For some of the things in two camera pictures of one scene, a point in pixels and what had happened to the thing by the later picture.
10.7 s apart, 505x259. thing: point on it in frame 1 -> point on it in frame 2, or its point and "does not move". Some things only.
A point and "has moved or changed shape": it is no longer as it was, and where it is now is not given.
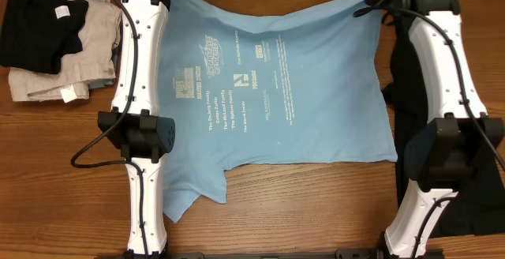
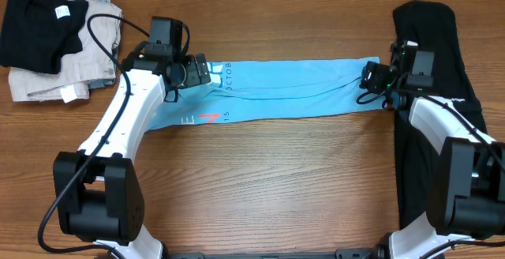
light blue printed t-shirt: [314, 92] has moved or changed shape
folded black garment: [40, 26] does not move
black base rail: [345, 253] does not move
